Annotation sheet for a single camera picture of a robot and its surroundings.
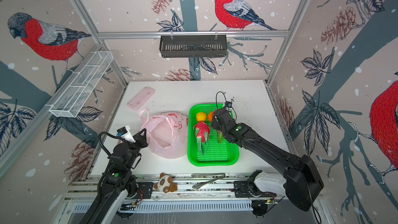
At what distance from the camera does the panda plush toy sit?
29.1 inches

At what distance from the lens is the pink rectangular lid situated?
1.08m

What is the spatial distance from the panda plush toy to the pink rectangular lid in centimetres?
51
